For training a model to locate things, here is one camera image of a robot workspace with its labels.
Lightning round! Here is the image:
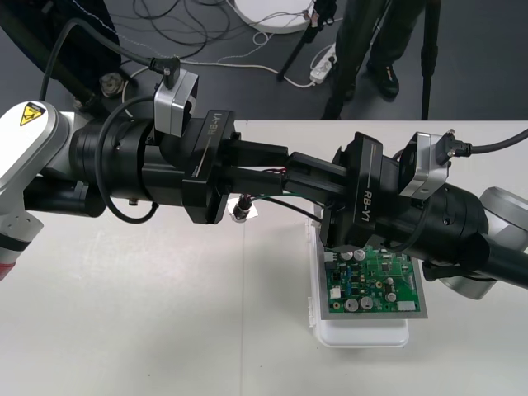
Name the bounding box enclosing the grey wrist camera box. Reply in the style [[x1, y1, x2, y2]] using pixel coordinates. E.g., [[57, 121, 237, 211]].
[[398, 131, 451, 199], [153, 68, 200, 137]]

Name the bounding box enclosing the white round base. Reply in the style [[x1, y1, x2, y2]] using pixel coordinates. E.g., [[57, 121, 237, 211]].
[[233, 0, 317, 35]]

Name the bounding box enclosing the white power strip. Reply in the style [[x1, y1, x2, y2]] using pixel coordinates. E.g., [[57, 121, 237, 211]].
[[309, 43, 338, 87]]

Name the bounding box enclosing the dark fabric with white stitching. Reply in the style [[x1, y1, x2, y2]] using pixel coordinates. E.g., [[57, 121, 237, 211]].
[[0, 0, 123, 111]]

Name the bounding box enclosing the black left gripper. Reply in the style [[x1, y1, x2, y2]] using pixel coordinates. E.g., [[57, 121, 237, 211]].
[[158, 109, 290, 226]]

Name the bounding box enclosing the white floor cable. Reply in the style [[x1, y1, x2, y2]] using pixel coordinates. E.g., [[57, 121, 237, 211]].
[[122, 57, 317, 100]]

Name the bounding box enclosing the person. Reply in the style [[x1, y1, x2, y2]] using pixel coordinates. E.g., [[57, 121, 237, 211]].
[[332, 0, 414, 101]]

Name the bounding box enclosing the black left wrist camera cable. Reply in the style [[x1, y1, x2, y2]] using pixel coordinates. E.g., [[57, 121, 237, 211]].
[[39, 18, 182, 102]]

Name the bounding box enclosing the black floor cable tangle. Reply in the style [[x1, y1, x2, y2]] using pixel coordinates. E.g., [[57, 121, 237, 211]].
[[109, 0, 234, 63]]

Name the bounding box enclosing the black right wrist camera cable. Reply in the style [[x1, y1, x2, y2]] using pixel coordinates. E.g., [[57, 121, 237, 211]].
[[432, 128, 528, 158]]

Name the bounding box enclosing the thin pale cord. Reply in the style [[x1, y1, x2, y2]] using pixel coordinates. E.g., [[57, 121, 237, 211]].
[[218, 14, 337, 64]]

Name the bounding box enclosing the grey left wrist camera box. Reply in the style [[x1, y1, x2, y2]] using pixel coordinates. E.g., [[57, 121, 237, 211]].
[[153, 68, 200, 137]]

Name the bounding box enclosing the red black green cable bundle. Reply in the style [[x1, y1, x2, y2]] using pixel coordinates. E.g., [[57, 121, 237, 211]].
[[229, 166, 325, 226]]

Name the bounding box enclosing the black tripod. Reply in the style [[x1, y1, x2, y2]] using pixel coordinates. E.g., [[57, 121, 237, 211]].
[[276, 0, 336, 83], [323, 0, 442, 121]]

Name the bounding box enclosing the green circuit board grey frame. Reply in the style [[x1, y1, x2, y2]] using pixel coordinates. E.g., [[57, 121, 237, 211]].
[[321, 245, 430, 323]]

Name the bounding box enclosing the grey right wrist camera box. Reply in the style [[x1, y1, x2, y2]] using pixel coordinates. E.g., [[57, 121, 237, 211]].
[[398, 131, 451, 199]]

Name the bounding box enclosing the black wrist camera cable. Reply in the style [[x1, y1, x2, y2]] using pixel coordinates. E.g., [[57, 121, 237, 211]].
[[432, 128, 528, 158], [39, 18, 182, 102]]

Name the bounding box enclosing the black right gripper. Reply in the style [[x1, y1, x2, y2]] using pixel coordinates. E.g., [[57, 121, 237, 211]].
[[284, 131, 399, 251]]

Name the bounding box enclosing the round grey metal knob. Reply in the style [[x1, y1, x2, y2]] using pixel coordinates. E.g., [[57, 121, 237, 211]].
[[100, 73, 125, 99]]

